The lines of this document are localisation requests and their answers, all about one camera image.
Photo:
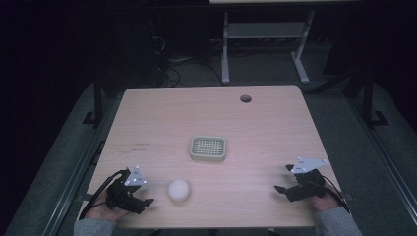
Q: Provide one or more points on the person's left hand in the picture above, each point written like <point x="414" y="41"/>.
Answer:
<point x="108" y="213"/>

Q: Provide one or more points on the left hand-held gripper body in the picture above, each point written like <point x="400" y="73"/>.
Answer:
<point x="122" y="195"/>

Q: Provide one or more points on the person's right hand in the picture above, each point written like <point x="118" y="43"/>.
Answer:
<point x="324" y="201"/>

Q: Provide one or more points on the pale green soap dish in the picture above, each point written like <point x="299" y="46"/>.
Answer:
<point x="208" y="148"/>

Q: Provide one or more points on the white oval soap bar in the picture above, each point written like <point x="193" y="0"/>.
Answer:
<point x="179" y="190"/>

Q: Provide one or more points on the grey metal table frame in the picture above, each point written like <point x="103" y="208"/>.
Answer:
<point x="265" y="30"/>

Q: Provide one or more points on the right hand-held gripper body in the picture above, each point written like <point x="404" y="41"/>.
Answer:
<point x="308" y="187"/>

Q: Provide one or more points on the black metal stand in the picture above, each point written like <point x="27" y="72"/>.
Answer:
<point x="369" y="98"/>
<point x="97" y="98"/>

